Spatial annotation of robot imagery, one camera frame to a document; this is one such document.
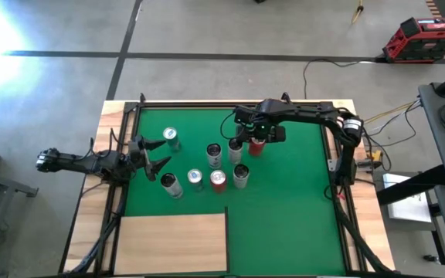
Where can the red cola can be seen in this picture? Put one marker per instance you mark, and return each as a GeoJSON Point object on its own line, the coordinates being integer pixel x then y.
{"type": "Point", "coordinates": [218, 182]}
{"type": "Point", "coordinates": [256, 148]}

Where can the red black tool case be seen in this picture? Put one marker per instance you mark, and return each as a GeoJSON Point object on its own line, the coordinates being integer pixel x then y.
{"type": "Point", "coordinates": [423, 40]}

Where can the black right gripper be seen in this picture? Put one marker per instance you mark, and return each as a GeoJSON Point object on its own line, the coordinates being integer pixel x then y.
{"type": "Point", "coordinates": [259, 133]}

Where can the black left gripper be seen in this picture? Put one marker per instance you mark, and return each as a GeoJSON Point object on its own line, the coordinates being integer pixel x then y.
{"type": "Point", "coordinates": [139, 154]}

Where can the white board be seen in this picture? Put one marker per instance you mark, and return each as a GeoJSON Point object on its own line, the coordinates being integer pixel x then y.
{"type": "Point", "coordinates": [408, 201]}

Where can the white Celsius Arctic Vibe can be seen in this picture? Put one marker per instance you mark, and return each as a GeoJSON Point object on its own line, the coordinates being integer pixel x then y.
{"type": "Point", "coordinates": [214, 157]}

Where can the white Celsius Tropical Vibe can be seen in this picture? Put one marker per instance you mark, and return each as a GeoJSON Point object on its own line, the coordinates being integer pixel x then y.
{"type": "Point", "coordinates": [235, 153]}
{"type": "Point", "coordinates": [241, 177]}

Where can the blue silver slim can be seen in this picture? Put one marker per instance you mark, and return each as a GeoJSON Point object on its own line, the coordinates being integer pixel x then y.
{"type": "Point", "coordinates": [195, 179]}

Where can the wooden shelf board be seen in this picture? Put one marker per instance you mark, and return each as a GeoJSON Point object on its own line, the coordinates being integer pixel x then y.
{"type": "Point", "coordinates": [168, 243]}

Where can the yellow black clamp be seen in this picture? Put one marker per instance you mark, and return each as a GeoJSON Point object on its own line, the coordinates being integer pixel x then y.
{"type": "Point", "coordinates": [375, 156]}

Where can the green table mat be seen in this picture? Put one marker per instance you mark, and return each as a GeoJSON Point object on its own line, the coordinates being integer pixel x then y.
{"type": "Point", "coordinates": [284, 212]}

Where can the grey equipment cart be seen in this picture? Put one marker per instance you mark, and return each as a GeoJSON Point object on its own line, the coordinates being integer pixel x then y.
{"type": "Point", "coordinates": [444, 127]}

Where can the teal slim beverage can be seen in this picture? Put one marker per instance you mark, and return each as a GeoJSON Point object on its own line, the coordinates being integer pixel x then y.
{"type": "Point", "coordinates": [172, 141]}

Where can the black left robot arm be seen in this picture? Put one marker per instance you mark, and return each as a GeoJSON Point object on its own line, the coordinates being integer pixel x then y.
{"type": "Point", "coordinates": [75, 164]}

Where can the black aluminium table frame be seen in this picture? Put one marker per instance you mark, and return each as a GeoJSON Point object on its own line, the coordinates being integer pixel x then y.
{"type": "Point", "coordinates": [191, 104]}

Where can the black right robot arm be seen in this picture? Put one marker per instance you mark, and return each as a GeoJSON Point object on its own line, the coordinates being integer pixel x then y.
{"type": "Point", "coordinates": [315, 114]}

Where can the black frame clamp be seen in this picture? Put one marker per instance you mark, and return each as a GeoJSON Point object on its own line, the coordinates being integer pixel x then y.
{"type": "Point", "coordinates": [286, 96]}
{"type": "Point", "coordinates": [142, 99]}

